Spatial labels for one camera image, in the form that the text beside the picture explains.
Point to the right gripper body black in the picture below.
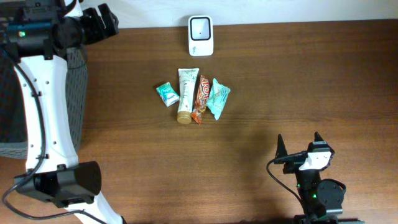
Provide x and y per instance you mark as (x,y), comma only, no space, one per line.
(292,158)

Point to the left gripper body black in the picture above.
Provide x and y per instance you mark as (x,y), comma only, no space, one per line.
(91,29)

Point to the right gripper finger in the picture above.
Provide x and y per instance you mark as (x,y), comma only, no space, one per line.
(317,137)
(281,151)

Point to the teal snack packet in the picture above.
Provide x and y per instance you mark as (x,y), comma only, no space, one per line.
(217,98)

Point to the red orange snack bar wrapper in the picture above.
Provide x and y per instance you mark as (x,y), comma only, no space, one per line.
(201,100)

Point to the small teal tissue packet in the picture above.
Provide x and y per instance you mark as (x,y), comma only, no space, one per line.
(167,94)

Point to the white cream tube gold cap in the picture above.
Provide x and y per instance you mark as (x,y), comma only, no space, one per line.
(187,81)

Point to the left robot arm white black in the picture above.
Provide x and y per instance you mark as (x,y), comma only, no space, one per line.
(37,37)

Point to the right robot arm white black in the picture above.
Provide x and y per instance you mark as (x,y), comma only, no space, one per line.
(320,199)

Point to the white barcode scanner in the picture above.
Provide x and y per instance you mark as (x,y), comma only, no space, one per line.
(200,36)

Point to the grey plastic mesh basket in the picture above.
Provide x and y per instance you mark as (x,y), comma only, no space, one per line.
(13,126)

